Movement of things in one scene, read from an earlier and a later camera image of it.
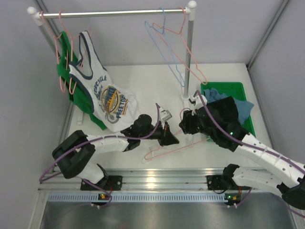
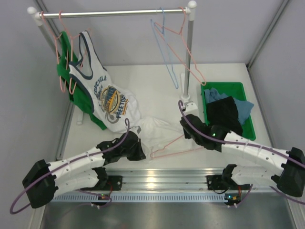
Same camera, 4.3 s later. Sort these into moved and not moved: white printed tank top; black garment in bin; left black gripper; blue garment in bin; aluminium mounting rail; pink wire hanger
Moved: pink wire hanger; left black gripper
Not moved: blue garment in bin; white printed tank top; aluminium mounting rail; black garment in bin
